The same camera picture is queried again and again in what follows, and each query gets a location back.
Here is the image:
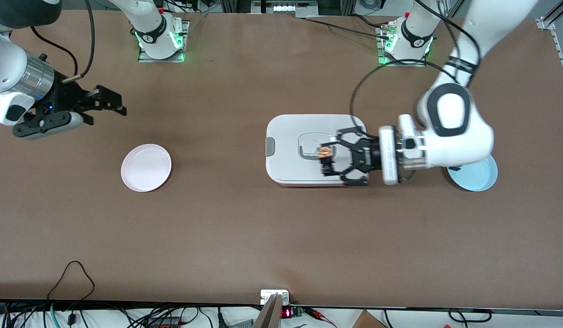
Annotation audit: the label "orange switch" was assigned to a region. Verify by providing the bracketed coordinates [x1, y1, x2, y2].
[318, 136, 337, 160]

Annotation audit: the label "white lidded lunch box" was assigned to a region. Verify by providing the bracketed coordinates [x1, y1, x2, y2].
[265, 114, 370, 187]

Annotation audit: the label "pink round plate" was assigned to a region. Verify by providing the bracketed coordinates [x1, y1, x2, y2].
[121, 144, 172, 192]

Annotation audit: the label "light blue round plate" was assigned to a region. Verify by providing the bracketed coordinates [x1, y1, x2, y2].
[447, 154, 498, 192]

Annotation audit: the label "small white box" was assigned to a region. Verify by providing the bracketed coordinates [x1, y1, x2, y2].
[260, 290, 290, 305]

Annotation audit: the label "white strip device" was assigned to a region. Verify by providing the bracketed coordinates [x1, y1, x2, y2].
[272, 4, 318, 14]

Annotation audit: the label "brown cardboard piece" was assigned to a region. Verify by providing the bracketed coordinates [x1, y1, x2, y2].
[352, 310, 387, 328]

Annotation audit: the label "grey-brown bar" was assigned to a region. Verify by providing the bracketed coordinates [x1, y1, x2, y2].
[253, 293, 284, 328]

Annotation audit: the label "black power strip with plugs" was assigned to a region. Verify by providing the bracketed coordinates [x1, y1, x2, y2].
[147, 317, 184, 328]

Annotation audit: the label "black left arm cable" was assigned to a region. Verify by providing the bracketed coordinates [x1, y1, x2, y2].
[349, 0, 482, 137]

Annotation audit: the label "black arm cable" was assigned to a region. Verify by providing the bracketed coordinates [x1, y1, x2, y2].
[30, 26, 78, 77]
[349, 0, 482, 137]

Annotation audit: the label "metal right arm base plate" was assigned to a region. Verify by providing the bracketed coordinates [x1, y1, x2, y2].
[138, 20, 191, 63]

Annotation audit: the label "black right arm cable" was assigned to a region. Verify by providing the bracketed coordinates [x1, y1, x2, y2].
[30, 26, 78, 77]

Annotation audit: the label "black cable with brass plug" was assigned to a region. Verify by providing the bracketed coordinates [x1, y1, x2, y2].
[62, 0, 95, 83]

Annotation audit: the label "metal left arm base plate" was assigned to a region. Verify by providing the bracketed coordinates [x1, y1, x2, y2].
[377, 23, 427, 67]

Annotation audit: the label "long black base cable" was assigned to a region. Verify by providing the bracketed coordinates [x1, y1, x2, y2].
[302, 17, 391, 39]

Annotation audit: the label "short black base cable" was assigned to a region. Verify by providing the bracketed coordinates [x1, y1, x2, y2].
[352, 14, 387, 29]

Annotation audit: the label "red clip wires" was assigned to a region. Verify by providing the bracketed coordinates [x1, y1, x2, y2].
[304, 307, 337, 328]

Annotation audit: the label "thin black looped cable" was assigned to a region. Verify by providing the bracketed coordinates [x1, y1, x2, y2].
[46, 261, 96, 302]

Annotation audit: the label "dark aluminium frame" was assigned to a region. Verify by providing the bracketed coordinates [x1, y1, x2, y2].
[220, 0, 357, 19]

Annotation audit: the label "black oval cable loop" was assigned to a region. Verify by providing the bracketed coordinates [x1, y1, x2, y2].
[448, 309, 492, 324]

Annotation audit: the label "aluminium frame rail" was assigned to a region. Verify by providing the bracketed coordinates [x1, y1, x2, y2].
[536, 0, 563, 94]

